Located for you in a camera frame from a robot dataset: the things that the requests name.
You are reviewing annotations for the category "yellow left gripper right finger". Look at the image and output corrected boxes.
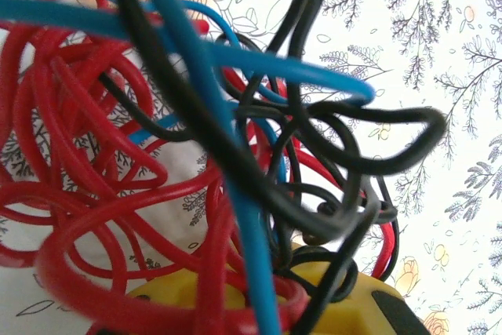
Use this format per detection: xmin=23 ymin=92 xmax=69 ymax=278
xmin=282 ymin=244 xmax=431 ymax=335

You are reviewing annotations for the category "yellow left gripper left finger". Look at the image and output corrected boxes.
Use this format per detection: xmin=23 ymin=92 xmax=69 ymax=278
xmin=127 ymin=270 xmax=252 ymax=311

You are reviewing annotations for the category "blue cable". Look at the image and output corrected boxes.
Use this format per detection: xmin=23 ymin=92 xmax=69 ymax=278
xmin=0 ymin=0 xmax=377 ymax=335

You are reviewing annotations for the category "red cable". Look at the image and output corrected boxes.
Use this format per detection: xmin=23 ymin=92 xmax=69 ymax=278
xmin=0 ymin=0 xmax=395 ymax=335

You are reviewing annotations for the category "black cable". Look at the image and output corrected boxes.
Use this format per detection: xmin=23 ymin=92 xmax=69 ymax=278
xmin=100 ymin=0 xmax=448 ymax=320

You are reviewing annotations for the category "floral patterned tablecloth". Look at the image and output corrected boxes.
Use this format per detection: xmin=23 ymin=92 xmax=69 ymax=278
xmin=0 ymin=0 xmax=502 ymax=335

